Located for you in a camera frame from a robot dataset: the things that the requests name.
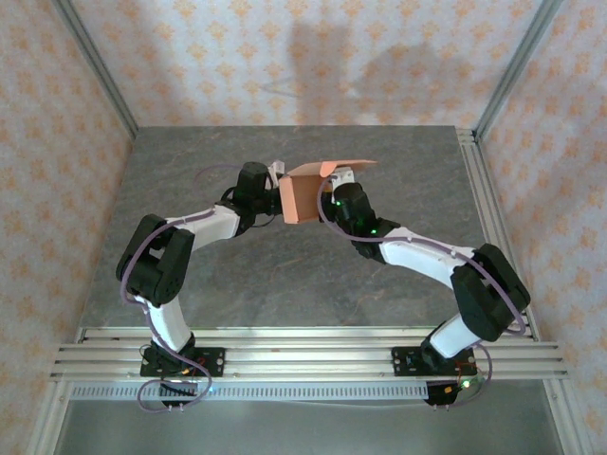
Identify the grey metal shelf panel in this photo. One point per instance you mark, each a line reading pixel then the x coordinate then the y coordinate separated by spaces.
pixel 303 429

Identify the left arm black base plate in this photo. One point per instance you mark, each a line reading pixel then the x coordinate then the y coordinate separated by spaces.
pixel 215 362

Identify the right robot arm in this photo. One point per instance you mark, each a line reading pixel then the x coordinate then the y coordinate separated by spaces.
pixel 488 294

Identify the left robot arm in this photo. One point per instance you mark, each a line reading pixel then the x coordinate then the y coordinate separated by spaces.
pixel 156 265

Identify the aluminium frame leg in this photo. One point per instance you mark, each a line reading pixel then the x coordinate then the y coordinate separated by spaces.
pixel 47 422
pixel 566 422

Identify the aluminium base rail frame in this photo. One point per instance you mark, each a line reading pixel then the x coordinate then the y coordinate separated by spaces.
pixel 308 360

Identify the aluminium side rail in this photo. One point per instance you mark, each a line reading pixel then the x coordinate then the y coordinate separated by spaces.
pixel 483 189

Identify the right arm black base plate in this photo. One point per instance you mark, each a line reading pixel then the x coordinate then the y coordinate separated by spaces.
pixel 403 360

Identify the pink paper box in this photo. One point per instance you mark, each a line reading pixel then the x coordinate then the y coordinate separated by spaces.
pixel 299 199

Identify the aluminium frame post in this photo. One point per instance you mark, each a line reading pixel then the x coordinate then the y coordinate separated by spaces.
pixel 95 61
pixel 517 61

